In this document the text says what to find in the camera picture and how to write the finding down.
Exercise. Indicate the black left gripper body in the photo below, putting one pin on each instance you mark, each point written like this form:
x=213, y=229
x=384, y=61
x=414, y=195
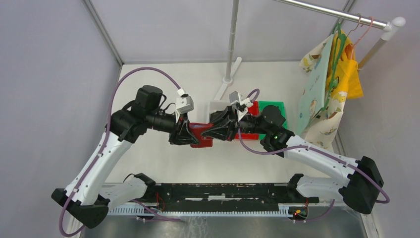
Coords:
x=175, y=137

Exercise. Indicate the green plastic bin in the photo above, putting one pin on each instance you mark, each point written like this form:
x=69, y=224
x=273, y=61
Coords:
x=273, y=113

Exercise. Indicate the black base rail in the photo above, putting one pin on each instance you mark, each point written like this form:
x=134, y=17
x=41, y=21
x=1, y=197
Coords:
x=223, y=197

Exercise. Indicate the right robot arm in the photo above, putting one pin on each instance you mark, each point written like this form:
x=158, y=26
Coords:
x=357, y=182

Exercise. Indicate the white plastic bin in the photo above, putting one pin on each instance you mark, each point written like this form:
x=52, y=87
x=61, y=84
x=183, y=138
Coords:
x=214, y=106

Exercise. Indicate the red leather card holder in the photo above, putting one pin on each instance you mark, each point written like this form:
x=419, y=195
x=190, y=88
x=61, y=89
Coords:
x=197, y=129

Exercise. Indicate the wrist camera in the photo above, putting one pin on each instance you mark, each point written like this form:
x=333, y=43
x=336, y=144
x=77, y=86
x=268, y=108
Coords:
x=183, y=105
x=239, y=100

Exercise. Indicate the green hanger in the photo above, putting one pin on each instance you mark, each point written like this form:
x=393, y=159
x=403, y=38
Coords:
x=338, y=49

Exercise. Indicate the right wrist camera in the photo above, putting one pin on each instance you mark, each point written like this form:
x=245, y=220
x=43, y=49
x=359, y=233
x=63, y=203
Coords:
x=239, y=100

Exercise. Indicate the pink hanger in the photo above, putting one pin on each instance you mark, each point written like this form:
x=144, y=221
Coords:
x=353, y=46

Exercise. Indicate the yellow garment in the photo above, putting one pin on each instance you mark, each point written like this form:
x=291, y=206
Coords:
x=349, y=86

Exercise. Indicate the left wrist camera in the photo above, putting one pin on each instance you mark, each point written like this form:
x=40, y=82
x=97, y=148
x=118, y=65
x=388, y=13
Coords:
x=183, y=105

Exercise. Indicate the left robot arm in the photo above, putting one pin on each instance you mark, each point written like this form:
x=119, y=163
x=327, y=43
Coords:
x=85, y=198

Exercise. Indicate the patterned cream cloth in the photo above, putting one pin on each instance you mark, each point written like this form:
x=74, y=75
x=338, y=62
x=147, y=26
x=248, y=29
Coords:
x=316, y=123

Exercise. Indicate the red plastic bin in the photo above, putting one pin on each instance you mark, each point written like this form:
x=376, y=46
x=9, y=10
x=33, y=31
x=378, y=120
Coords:
x=246, y=122

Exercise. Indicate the small circuit board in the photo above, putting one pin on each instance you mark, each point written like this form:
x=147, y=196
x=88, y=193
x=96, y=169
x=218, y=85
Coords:
x=299, y=214

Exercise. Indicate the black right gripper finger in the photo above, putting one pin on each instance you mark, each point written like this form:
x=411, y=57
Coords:
x=220, y=119
x=217, y=132

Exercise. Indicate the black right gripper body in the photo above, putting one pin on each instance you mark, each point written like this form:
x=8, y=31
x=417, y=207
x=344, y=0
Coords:
x=233, y=124

